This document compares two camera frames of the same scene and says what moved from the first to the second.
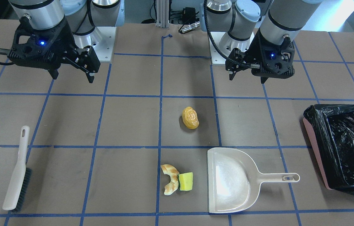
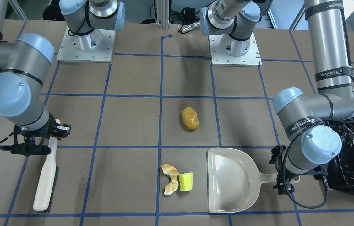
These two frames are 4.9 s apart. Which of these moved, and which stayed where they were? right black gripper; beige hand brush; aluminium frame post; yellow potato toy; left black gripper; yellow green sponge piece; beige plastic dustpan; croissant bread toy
Moved: beige hand brush; right black gripper; left black gripper
Stayed: aluminium frame post; croissant bread toy; yellow potato toy; yellow green sponge piece; beige plastic dustpan
